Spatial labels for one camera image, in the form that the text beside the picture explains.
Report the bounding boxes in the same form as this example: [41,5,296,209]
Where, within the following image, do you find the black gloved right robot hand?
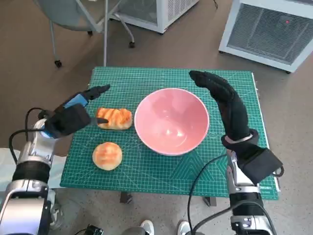
[189,70,250,142]

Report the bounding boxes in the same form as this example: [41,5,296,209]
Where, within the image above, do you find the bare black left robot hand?
[52,84,111,126]

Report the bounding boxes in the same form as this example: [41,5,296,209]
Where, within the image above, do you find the long striped toy bread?
[95,107,133,130]

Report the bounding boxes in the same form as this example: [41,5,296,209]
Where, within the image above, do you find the pink bowl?
[134,88,210,157]

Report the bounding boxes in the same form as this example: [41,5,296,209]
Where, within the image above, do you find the round toy bread bun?
[92,141,123,171]

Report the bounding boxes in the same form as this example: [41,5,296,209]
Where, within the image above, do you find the white metal pole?
[102,0,110,67]

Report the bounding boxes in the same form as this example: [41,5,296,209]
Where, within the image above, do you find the white cabinet with mesh panel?
[218,0,313,73]

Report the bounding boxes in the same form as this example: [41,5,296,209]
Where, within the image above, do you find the grey office chair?
[33,0,136,68]

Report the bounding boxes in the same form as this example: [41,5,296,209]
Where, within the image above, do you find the green cutting mat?
[60,66,281,199]

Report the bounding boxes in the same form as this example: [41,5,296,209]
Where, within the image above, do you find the white cabinet with glass door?
[109,0,201,35]

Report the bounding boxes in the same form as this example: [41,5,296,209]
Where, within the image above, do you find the white shoe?
[140,219,155,235]
[177,219,193,235]

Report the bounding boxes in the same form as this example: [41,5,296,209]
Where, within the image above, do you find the small black electronics board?
[86,224,103,235]

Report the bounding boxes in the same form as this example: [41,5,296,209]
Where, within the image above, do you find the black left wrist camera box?
[45,104,92,140]

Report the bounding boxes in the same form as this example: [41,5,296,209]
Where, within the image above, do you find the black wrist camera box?
[238,146,284,186]
[45,104,92,140]

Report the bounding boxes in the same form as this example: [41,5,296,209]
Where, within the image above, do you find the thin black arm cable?
[8,129,44,169]
[25,107,49,142]

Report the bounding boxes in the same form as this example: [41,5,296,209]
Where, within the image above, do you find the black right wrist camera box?
[238,146,284,186]

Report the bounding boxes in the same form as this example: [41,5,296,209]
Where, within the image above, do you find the short black camera cable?
[271,165,285,177]

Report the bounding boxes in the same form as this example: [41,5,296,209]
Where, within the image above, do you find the dark table leg bracket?
[202,195,218,208]
[119,192,134,204]

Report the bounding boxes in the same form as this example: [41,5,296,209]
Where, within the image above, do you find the black looping arm cable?
[193,205,278,235]

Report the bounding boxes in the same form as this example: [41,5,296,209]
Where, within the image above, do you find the long black arm cable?
[187,154,228,235]

